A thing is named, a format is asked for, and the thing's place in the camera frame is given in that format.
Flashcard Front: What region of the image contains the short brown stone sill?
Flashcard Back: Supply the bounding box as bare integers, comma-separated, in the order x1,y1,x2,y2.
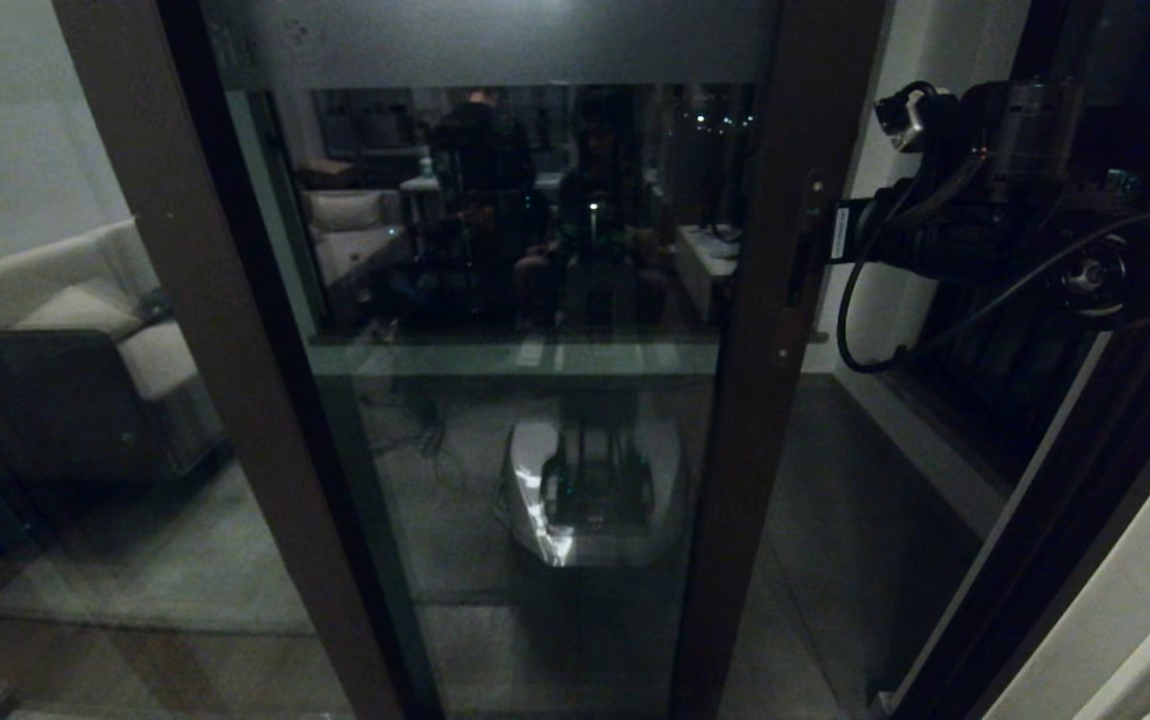
860,365,1024,506

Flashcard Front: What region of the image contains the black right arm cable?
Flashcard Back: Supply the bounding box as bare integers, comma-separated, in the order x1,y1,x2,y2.
835,150,1150,376

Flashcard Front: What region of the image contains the sliding glass door brown frame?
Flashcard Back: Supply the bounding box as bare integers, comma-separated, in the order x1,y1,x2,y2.
165,0,886,720

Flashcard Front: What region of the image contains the grey rug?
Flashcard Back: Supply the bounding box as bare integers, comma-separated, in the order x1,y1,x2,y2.
0,455,316,636

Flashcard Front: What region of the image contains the fixed glass panel brown frame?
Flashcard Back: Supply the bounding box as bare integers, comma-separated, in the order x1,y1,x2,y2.
0,0,401,720

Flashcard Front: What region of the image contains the long brown stone sill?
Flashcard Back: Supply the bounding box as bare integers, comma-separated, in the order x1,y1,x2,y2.
310,330,831,351

